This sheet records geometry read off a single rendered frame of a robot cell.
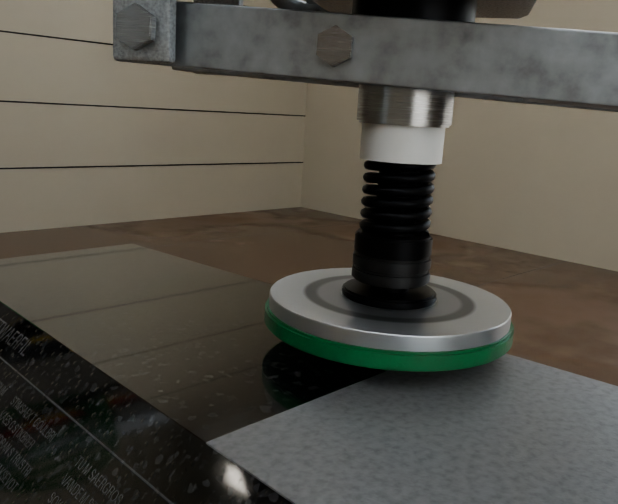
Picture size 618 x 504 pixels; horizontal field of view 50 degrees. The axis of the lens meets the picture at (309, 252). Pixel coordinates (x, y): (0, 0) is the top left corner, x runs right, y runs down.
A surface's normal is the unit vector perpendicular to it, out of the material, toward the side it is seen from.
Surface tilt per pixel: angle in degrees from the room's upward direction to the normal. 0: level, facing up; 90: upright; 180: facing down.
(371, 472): 0
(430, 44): 90
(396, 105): 90
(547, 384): 0
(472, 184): 90
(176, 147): 90
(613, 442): 0
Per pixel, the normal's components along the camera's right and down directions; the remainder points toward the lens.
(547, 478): 0.06, -0.98
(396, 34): -0.23, 0.19
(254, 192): 0.71, 0.19
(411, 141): 0.06, 0.22
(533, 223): -0.70, 0.11
